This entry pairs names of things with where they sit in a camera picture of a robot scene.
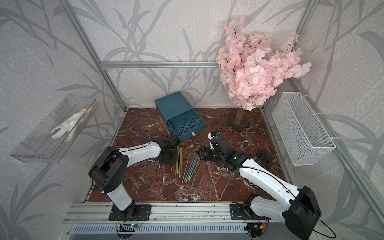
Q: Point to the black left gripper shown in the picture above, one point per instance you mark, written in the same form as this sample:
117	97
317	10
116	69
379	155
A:
163	162

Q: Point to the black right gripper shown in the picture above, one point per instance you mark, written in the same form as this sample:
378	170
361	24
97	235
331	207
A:
204	154

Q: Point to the dark grey pencil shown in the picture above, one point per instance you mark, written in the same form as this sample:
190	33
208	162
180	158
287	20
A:
193	125
183	126

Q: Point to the teal pull-out drawer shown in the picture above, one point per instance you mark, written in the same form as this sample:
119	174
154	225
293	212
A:
175	125

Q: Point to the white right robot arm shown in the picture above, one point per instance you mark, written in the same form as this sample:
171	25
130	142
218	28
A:
296	207

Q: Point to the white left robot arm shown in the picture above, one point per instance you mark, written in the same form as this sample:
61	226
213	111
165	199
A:
108	172

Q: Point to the teal drawer cabinet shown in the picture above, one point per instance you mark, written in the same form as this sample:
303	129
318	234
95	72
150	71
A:
174	106

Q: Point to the green pencil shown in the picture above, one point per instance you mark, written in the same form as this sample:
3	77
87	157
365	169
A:
192	167
186	169

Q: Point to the yellow pencil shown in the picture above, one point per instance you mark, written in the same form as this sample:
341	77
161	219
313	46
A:
177	163
180	161

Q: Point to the black glove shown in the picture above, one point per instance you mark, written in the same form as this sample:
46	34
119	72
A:
263	159

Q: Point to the pink artificial blossom tree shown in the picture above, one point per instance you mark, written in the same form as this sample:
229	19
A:
252	70

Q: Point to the white work glove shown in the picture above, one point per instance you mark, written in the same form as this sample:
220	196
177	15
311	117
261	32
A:
70	125

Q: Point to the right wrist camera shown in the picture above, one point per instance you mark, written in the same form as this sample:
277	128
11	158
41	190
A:
212	138

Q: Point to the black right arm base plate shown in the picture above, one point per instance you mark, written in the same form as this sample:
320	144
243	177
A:
244	212

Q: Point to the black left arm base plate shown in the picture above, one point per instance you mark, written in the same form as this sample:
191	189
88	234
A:
133	212

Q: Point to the white wire mesh basket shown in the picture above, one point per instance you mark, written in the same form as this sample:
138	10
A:
304	136

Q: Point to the aluminium front rail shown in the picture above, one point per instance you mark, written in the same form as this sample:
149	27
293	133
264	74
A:
161	212

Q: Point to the clear plastic wall tray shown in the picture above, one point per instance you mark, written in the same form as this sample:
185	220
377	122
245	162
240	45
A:
52	138

